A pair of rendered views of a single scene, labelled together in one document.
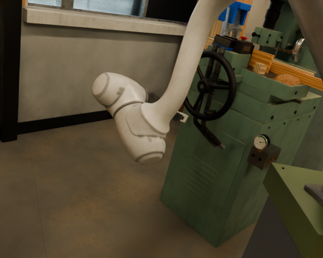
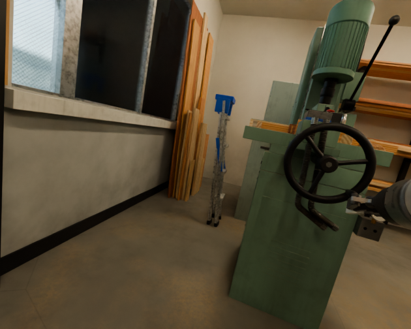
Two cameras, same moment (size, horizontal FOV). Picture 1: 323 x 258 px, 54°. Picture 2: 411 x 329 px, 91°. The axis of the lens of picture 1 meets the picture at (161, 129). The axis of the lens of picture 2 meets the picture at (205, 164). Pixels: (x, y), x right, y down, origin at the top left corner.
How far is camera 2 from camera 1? 104 cm
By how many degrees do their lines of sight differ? 28
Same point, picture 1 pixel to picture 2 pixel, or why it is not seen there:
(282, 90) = (385, 158)
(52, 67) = (51, 170)
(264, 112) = not seen: hidden behind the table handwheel
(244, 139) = (342, 213)
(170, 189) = (244, 282)
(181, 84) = not seen: outside the picture
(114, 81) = not seen: outside the picture
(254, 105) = (350, 177)
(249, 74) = (340, 147)
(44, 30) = (39, 123)
